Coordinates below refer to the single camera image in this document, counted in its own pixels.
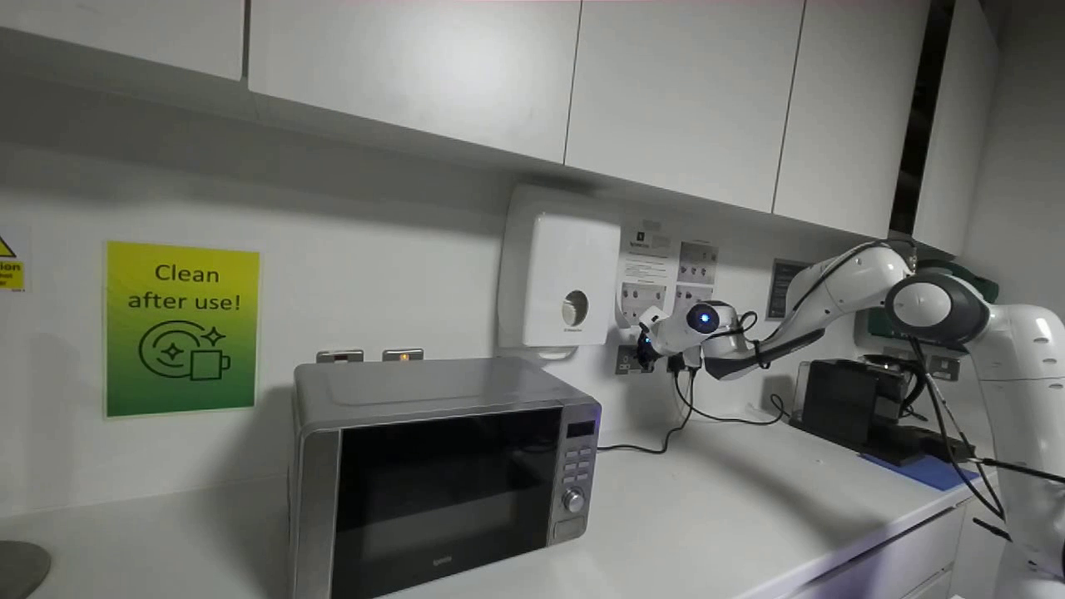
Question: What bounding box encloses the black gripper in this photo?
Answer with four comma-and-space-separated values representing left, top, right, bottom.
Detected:
624, 317, 683, 371

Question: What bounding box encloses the laminated instruction sheet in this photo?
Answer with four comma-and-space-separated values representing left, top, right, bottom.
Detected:
672, 235, 723, 317
616, 218, 683, 333

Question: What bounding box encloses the black coffee machine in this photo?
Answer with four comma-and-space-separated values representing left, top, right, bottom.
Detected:
800, 357, 909, 452

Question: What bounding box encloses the silver microwave oven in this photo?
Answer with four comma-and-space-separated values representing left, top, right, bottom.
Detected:
291, 353, 605, 599

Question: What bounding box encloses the white upper cabinet door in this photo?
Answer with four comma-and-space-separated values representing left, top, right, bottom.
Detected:
771, 0, 935, 242
0, 0, 250, 84
245, 0, 586, 165
562, 0, 808, 216

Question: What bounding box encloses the black flat object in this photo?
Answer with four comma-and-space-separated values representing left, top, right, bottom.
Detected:
862, 424, 978, 469

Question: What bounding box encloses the white counter base cabinet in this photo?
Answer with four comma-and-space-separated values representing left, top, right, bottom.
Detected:
762, 492, 973, 599

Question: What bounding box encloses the white tall cabinet panel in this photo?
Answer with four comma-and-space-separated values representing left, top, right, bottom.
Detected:
909, 0, 1003, 264

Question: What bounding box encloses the green clean after use sign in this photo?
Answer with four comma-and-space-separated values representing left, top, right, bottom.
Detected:
104, 239, 262, 420

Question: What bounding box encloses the yellow warning sticker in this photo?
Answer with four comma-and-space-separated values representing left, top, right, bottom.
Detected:
0, 232, 26, 296

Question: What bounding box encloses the grey round dish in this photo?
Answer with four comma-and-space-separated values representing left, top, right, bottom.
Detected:
0, 540, 57, 599

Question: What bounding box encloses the black microwave power cable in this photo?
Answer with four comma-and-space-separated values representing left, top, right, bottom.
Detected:
596, 371, 697, 459

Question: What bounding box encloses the white wall dispenser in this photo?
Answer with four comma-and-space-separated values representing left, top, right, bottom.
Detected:
493, 182, 626, 367

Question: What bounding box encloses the black coffee machine power cable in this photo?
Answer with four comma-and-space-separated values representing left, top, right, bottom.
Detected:
681, 371, 793, 431

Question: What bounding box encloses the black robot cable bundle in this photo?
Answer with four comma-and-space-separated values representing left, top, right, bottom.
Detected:
710, 235, 1065, 546

